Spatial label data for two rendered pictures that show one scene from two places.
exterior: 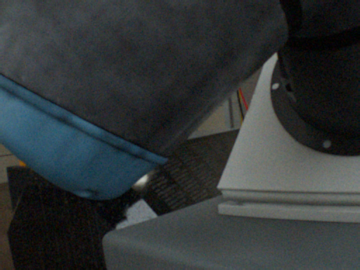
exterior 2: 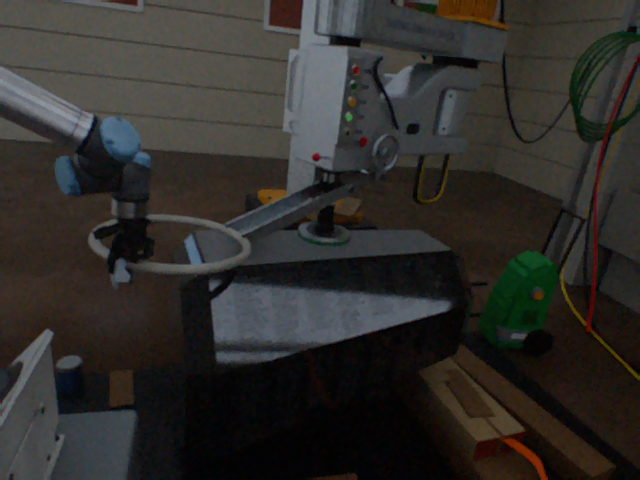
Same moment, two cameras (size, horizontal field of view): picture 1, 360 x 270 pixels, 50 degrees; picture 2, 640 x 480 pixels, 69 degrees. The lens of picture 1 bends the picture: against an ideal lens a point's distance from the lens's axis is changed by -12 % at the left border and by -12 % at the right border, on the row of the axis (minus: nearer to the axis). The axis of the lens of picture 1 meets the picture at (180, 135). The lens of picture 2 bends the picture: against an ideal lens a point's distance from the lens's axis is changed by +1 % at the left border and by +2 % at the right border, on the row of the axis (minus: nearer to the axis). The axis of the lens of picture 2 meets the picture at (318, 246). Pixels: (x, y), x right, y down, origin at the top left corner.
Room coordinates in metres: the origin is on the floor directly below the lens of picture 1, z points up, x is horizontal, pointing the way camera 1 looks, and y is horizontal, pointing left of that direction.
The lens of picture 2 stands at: (0.23, -0.82, 1.50)
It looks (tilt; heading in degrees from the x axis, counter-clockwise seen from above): 21 degrees down; 33
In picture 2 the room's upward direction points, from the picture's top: 7 degrees clockwise
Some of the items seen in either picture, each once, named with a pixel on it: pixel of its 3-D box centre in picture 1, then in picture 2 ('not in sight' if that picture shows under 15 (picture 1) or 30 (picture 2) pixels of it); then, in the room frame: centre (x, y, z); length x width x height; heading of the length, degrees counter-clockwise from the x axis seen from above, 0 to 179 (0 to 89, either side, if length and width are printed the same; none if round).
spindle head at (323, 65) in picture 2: not in sight; (354, 113); (1.83, 0.11, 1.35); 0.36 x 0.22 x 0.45; 165
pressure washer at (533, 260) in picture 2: not in sight; (527, 278); (3.13, -0.49, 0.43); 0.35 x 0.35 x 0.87; 40
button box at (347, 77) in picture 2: not in sight; (348, 101); (1.66, 0.04, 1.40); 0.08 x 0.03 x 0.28; 165
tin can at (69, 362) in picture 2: not in sight; (70, 373); (1.10, 0.98, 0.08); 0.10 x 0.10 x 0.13
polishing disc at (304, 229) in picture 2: not in sight; (324, 231); (1.76, 0.13, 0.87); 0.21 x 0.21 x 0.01
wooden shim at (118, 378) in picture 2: not in sight; (121, 388); (1.23, 0.79, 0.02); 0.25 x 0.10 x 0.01; 57
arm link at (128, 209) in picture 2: not in sight; (131, 207); (0.93, 0.22, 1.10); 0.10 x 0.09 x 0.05; 15
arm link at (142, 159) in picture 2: not in sight; (130, 174); (0.93, 0.21, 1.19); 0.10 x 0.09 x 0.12; 0
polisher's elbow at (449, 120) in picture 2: not in sight; (444, 111); (2.39, -0.03, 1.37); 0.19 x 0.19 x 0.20
